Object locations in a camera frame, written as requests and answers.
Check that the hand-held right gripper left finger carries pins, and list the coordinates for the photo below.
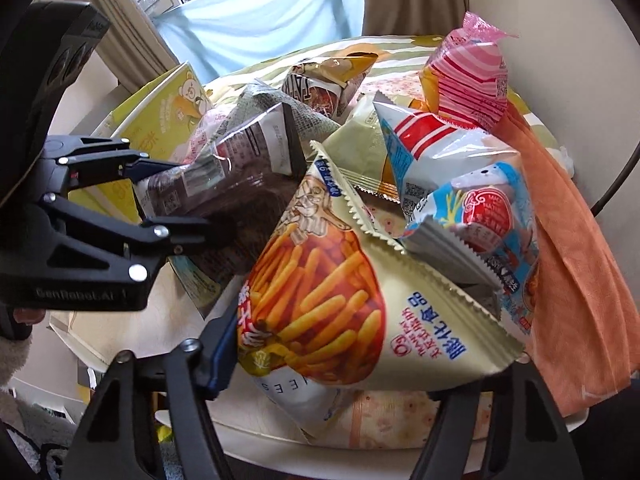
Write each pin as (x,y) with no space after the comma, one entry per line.
(220,360)

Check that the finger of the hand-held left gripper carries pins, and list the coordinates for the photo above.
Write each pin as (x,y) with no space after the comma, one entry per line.
(150,170)
(175,237)

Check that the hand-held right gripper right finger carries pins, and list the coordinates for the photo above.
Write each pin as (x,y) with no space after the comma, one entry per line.
(530,420)

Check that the yellow printed cardboard box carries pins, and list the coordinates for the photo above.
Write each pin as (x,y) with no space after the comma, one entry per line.
(165,110)

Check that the dark brown snack bag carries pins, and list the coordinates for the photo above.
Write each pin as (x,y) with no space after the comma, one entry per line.
(250,210)

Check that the cream fries snack bag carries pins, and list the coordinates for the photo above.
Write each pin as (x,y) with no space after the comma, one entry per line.
(325,285)

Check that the person's left hand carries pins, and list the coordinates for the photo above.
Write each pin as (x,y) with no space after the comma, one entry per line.
(30,316)

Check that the grey newsprint snack bag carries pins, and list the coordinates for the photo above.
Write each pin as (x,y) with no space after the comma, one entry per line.
(300,110)

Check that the plain orange cloth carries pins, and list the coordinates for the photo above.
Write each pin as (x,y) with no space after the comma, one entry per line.
(575,260)

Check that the light blue cloth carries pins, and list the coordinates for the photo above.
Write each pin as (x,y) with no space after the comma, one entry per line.
(260,20)

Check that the brown gold snack bag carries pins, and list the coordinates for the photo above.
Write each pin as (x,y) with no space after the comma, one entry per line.
(320,90)

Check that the grey fuzzy cloth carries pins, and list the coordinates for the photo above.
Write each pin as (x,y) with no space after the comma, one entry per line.
(30,430)

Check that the pale green snack bag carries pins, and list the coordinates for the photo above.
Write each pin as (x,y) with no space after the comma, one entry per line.
(360,150)

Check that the blue white bear snack bag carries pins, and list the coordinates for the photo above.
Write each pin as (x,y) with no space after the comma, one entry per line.
(480,210)

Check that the white red-striped snack bag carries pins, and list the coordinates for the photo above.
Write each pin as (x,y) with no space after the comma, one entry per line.
(430,160)

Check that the green striped flower blanket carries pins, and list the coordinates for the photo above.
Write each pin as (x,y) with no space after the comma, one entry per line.
(395,55)

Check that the orange snack bag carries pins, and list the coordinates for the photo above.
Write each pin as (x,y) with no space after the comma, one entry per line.
(429,85)

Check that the pink striped snack bag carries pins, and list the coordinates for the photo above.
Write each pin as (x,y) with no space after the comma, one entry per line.
(465,80)

